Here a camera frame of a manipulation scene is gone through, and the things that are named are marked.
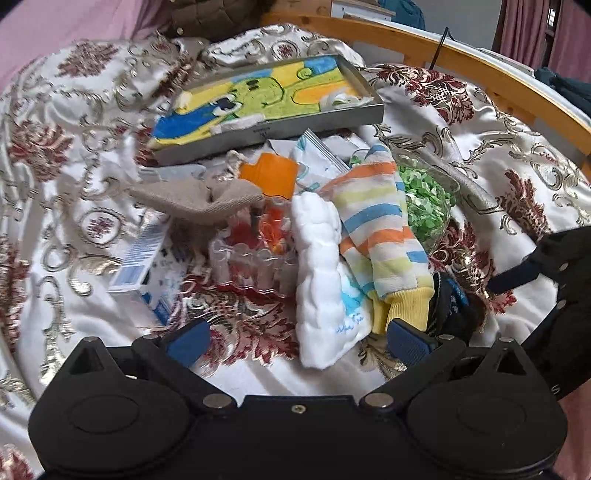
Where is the dark navy cloth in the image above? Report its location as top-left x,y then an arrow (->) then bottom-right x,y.
426,272 -> 477,344

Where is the white muslin cloth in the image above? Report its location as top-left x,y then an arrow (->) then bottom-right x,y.
291,192 -> 373,370

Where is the striped colourful sock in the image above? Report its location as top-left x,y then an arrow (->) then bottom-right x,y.
321,143 -> 435,334

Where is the beige linen pouch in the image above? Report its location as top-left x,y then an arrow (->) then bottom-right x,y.
129,177 -> 263,225

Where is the orange cloth roll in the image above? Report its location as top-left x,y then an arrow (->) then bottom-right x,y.
239,152 -> 298,200

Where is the white wet wipe packet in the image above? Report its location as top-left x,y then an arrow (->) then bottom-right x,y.
290,129 -> 349,192

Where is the blue white carton box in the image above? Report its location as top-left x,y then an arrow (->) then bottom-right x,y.
108,218 -> 190,328

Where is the bag of green confetti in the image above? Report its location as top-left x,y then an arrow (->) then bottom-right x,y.
322,144 -> 453,267

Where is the grey tray with cartoon towel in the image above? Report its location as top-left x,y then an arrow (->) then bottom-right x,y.
148,54 -> 384,166

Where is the pink curtain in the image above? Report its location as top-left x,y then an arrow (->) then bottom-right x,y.
500,0 -> 591,84

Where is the brown quilted jacket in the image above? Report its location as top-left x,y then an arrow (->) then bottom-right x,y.
164,0 -> 274,42

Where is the pink bed sheet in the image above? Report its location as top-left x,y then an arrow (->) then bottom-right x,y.
1,1 -> 169,86

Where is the wooden bed frame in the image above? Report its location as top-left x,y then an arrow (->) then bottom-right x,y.
260,11 -> 590,156

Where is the black cable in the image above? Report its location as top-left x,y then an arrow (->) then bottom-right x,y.
428,26 -> 452,70

